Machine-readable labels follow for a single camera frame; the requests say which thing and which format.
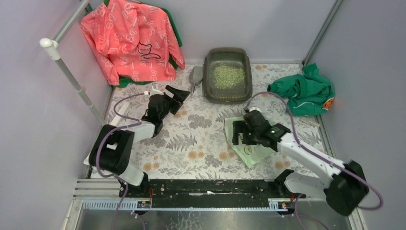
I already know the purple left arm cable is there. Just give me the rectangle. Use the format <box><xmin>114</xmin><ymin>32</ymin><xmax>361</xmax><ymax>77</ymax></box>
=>
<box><xmin>95</xmin><ymin>92</ymin><xmax>151</xmax><ymax>230</ymax></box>

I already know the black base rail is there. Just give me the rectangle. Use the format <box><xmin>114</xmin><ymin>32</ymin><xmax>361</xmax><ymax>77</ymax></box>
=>
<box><xmin>118</xmin><ymin>179</ymin><xmax>298</xmax><ymax>208</ymax></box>

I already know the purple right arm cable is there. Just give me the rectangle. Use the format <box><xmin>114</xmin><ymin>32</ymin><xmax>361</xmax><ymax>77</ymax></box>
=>
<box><xmin>243</xmin><ymin>91</ymin><xmax>384</xmax><ymax>230</ymax></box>

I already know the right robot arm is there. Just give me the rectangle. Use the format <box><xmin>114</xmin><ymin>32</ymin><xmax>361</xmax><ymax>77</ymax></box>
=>
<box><xmin>231</xmin><ymin>109</ymin><xmax>369</xmax><ymax>216</ymax></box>

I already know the crumpled green garment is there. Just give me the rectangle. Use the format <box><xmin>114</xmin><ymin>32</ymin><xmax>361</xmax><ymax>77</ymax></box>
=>
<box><xmin>267</xmin><ymin>63</ymin><xmax>335</xmax><ymax>116</ymax></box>

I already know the green cat litter bag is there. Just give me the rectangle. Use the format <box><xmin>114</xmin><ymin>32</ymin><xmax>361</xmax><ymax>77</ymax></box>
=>
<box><xmin>224</xmin><ymin>116</ymin><xmax>275</xmax><ymax>168</ymax></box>

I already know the green cat litter pile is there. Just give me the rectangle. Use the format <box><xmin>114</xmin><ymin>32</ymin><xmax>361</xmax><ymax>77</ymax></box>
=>
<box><xmin>213</xmin><ymin>65</ymin><xmax>245</xmax><ymax>89</ymax></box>

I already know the metal litter scoop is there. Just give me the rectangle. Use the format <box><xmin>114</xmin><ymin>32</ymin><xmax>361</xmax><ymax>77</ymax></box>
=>
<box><xmin>189</xmin><ymin>66</ymin><xmax>203</xmax><ymax>95</ymax></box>

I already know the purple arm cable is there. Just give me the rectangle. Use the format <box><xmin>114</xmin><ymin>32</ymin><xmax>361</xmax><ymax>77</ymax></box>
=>
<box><xmin>243</xmin><ymin>91</ymin><xmax>384</xmax><ymax>230</ymax></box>
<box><xmin>95</xmin><ymin>92</ymin><xmax>151</xmax><ymax>230</ymax></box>

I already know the grey plastic litter box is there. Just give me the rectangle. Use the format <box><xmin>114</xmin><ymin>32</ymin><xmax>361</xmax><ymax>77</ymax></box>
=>
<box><xmin>203</xmin><ymin>47</ymin><xmax>253</xmax><ymax>104</ymax></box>

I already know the floral patterned mat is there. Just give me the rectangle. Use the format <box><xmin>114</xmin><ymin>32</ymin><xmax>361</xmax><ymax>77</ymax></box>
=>
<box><xmin>90</xmin><ymin>63</ymin><xmax>332</xmax><ymax>181</ymax></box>

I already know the green garment behind jacket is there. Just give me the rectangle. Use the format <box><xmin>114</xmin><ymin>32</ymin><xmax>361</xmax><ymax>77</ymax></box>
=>
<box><xmin>83</xmin><ymin>0</ymin><xmax>183</xmax><ymax>89</ymax></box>

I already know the white clothes rack pole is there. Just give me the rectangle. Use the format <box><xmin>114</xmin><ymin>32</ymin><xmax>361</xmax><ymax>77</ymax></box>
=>
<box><xmin>39</xmin><ymin>37</ymin><xmax>130</xmax><ymax>166</ymax></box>

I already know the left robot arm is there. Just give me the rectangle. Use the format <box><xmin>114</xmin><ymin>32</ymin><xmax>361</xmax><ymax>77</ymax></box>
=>
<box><xmin>85</xmin><ymin>85</ymin><xmax>190</xmax><ymax>197</ymax></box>

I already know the pink hooded jacket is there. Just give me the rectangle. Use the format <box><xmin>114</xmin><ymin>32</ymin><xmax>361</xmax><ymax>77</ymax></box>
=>
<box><xmin>79</xmin><ymin>0</ymin><xmax>186</xmax><ymax>86</ymax></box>

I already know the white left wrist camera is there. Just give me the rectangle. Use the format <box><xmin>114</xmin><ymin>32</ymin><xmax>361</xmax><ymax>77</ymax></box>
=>
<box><xmin>149</xmin><ymin>83</ymin><xmax>164</xmax><ymax>97</ymax></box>

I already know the beige bag sealing clip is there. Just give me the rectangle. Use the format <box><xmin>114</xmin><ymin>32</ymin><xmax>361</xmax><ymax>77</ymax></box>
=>
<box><xmin>300</xmin><ymin>117</ymin><xmax>320</xmax><ymax>128</ymax></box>

